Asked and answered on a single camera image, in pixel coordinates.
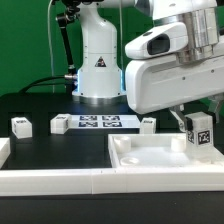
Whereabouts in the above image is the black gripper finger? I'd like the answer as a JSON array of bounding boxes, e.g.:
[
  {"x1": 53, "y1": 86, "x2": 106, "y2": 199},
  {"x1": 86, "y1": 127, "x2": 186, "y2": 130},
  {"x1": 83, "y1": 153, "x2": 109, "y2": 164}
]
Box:
[
  {"x1": 209, "y1": 93, "x2": 224, "y2": 123},
  {"x1": 169, "y1": 105, "x2": 191, "y2": 132}
]

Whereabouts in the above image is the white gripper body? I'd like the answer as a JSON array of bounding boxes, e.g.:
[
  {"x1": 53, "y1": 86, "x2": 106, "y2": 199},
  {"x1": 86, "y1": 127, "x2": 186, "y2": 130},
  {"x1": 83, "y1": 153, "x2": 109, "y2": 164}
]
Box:
[{"x1": 126, "y1": 50, "x2": 224, "y2": 114}]

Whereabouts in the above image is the white square tabletop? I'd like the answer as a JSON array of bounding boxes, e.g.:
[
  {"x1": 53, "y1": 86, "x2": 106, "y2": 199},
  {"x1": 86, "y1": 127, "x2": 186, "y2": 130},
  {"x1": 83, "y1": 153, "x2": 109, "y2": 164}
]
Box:
[{"x1": 108, "y1": 134, "x2": 224, "y2": 168}]

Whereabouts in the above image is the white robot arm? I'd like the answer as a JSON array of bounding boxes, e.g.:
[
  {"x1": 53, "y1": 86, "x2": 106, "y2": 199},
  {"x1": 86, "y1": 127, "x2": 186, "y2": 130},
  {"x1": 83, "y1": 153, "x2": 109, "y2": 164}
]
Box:
[{"x1": 55, "y1": 0, "x2": 224, "y2": 131}]

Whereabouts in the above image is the white marker tag sheet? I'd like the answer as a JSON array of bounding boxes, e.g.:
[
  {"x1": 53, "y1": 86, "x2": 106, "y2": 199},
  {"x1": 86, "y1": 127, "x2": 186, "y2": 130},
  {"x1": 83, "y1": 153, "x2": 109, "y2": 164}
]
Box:
[{"x1": 70, "y1": 115, "x2": 140, "y2": 129}]

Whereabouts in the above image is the white U-shaped obstacle fence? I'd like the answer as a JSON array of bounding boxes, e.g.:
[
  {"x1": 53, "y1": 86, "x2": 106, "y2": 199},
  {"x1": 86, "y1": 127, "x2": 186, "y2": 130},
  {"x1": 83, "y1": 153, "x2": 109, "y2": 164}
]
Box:
[{"x1": 0, "y1": 138, "x2": 224, "y2": 196}]

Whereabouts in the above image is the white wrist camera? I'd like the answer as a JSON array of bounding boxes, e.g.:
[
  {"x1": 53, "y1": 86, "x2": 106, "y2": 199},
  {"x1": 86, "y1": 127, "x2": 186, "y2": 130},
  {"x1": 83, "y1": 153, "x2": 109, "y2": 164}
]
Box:
[{"x1": 125, "y1": 22, "x2": 188, "y2": 60}]

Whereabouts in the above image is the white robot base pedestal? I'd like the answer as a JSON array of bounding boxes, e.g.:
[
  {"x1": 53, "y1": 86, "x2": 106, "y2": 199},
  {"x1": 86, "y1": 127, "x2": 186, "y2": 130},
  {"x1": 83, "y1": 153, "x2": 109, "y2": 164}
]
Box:
[{"x1": 73, "y1": 4, "x2": 125, "y2": 104}]

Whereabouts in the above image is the black cable bundle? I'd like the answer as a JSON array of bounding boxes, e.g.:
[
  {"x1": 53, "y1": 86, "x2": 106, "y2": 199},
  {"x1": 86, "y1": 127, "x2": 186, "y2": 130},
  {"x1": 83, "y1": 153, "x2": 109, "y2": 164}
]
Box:
[{"x1": 18, "y1": 6, "x2": 80, "y2": 94}]

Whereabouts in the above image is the grey thin cable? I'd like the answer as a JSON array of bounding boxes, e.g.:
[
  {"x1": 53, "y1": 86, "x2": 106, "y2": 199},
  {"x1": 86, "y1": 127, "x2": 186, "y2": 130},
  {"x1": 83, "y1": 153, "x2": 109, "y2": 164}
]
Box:
[{"x1": 47, "y1": 0, "x2": 56, "y2": 94}]

